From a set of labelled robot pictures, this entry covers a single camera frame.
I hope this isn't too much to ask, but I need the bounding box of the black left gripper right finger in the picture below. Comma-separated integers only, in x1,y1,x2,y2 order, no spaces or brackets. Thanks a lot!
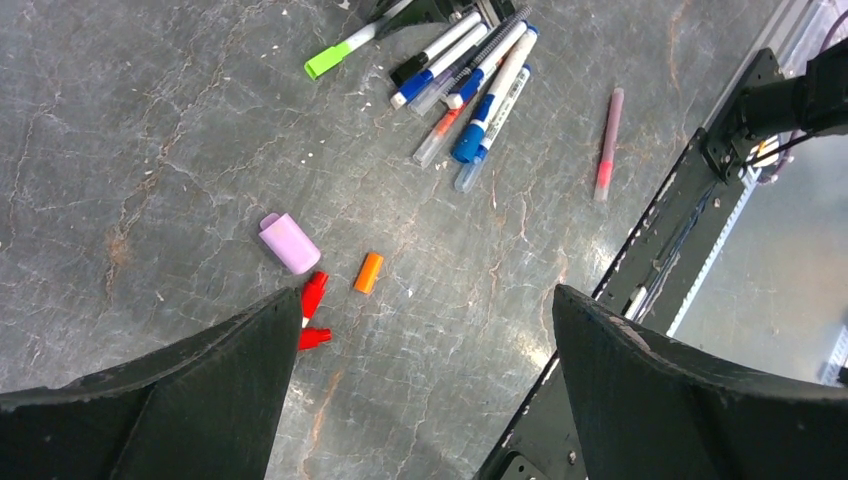
552,285,847,479

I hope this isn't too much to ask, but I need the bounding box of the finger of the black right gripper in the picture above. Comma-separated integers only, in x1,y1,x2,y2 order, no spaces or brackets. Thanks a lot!
473,0,517,26
365,0,464,37

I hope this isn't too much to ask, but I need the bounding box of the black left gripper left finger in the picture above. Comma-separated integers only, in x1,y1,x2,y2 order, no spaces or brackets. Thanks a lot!
1,288,302,479

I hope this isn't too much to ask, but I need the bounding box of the green capped white marker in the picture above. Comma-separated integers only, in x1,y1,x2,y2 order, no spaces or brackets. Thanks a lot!
304,0,412,80

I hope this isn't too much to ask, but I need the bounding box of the red marker cap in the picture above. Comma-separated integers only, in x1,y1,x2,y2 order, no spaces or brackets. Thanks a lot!
298,327,333,351
301,271,329,327

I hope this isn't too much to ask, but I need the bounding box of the purple highlighter cap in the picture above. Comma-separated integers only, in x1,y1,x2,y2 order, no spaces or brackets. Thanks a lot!
259,213,321,275

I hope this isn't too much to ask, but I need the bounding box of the orange marker cap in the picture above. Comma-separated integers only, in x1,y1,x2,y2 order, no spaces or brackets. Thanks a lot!
353,252,384,295

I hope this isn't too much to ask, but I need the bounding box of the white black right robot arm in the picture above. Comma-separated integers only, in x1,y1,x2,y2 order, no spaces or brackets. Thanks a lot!
371,1,847,181

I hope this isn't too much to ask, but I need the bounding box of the clear black grip pen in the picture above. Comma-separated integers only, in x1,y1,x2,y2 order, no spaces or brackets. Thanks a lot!
407,5,532,116

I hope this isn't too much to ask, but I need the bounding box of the clear red ballpoint pen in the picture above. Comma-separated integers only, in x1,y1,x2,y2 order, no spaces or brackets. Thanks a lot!
412,104,467,168

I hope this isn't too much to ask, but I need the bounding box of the clear blue ballpoint pen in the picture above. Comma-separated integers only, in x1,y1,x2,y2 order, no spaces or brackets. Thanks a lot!
454,63,532,193

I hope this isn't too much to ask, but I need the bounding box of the pink gel pen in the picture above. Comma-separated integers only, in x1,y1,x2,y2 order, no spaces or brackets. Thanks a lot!
594,87,624,202

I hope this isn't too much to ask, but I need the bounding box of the blue capped white marker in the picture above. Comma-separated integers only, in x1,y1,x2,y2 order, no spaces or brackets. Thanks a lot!
390,23,489,109

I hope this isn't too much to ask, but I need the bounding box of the blue capped thick marker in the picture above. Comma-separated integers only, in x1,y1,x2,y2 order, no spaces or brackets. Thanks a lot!
451,20,538,164

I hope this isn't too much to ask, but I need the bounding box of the white slotted cable duct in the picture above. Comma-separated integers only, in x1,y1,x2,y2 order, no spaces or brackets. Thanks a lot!
666,180,757,338

